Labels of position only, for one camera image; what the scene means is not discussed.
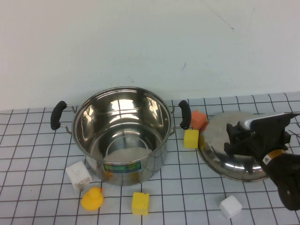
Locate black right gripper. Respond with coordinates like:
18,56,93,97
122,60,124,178
224,122,292,163

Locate stainless steel lid black knob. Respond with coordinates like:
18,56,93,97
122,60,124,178
198,112,277,182

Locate orange foam cube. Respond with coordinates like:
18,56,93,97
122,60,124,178
190,110,210,131

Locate small white foam cube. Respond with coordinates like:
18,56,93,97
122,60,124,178
219,195,242,219

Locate white black grid tablecloth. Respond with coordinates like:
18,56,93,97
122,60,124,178
0,92,300,225

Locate notched yellow foam cube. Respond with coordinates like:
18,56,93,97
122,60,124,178
131,192,150,216

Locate yellow rubber duck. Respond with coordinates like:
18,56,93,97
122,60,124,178
81,187,104,210

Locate large dirty white foam cube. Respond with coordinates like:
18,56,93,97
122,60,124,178
65,160,93,192

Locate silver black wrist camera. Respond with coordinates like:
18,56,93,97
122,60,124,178
238,113,293,132

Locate stainless steel pot black handles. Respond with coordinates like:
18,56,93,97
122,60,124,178
50,86,192,187

